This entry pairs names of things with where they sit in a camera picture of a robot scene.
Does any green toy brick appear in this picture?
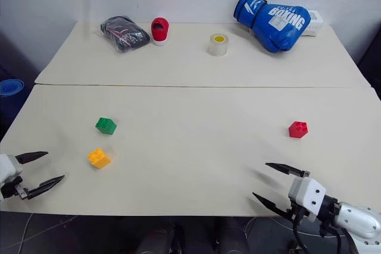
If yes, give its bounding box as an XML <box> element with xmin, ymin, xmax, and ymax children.
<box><xmin>95</xmin><ymin>117</ymin><xmax>118</xmax><ymax>136</ymax></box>

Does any red baby shoe white sole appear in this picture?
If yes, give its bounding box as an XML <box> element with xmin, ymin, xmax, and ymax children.
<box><xmin>151</xmin><ymin>17</ymin><xmax>170</xmax><ymax>47</ymax></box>

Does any blue round plastic container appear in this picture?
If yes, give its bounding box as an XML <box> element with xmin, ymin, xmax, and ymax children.
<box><xmin>0</xmin><ymin>79</ymin><xmax>25</xmax><ymax>98</ymax></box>

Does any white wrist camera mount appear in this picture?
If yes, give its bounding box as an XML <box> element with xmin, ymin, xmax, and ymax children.
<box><xmin>0</xmin><ymin>153</ymin><xmax>24</xmax><ymax>188</ymax></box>
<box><xmin>288</xmin><ymin>176</ymin><xmax>327</xmax><ymax>222</ymax></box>

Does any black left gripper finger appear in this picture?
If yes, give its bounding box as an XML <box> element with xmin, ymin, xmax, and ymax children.
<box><xmin>26</xmin><ymin>175</ymin><xmax>65</xmax><ymax>202</ymax></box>
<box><xmin>15</xmin><ymin>151</ymin><xmax>49</xmax><ymax>165</ymax></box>

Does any white cardboard box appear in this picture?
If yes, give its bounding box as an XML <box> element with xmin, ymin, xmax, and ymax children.
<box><xmin>300</xmin><ymin>10</ymin><xmax>324</xmax><ymax>37</ymax></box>

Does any blue boxing glove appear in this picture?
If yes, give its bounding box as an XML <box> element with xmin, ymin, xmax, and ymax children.
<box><xmin>233</xmin><ymin>0</ymin><xmax>312</xmax><ymax>54</ymax></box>

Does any red toy brick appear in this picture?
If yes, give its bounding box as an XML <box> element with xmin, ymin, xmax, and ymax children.
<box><xmin>288</xmin><ymin>121</ymin><xmax>310</xmax><ymax>139</ymax></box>

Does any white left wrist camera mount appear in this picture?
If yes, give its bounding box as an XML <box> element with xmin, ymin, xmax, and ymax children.
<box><xmin>0</xmin><ymin>153</ymin><xmax>24</xmax><ymax>188</ymax></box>

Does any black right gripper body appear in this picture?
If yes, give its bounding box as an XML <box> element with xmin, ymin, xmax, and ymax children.
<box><xmin>286</xmin><ymin>200</ymin><xmax>310</xmax><ymax>222</ymax></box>

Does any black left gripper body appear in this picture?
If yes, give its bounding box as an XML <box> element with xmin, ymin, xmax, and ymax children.
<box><xmin>1</xmin><ymin>176</ymin><xmax>29</xmax><ymax>201</ymax></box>

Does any clear tape roll yellow core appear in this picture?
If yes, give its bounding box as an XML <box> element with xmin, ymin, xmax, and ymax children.
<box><xmin>207</xmin><ymin>33</ymin><xmax>230</xmax><ymax>58</ymax></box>

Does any black item in plastic bag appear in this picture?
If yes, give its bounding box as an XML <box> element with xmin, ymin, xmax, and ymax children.
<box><xmin>99</xmin><ymin>15</ymin><xmax>151</xmax><ymax>54</ymax></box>

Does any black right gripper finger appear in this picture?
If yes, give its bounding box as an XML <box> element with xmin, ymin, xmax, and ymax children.
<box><xmin>252</xmin><ymin>192</ymin><xmax>294</xmax><ymax>218</ymax></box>
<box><xmin>265</xmin><ymin>162</ymin><xmax>311</xmax><ymax>178</ymax></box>

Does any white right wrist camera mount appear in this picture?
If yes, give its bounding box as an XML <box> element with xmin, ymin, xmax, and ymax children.
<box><xmin>288</xmin><ymin>176</ymin><xmax>327</xmax><ymax>222</ymax></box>

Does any yellow toy brick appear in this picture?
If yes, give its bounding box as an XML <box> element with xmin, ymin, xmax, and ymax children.
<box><xmin>87</xmin><ymin>148</ymin><xmax>112</xmax><ymax>170</ymax></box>

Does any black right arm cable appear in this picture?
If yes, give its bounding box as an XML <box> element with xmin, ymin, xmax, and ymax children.
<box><xmin>291</xmin><ymin>219</ymin><xmax>309</xmax><ymax>254</ymax></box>

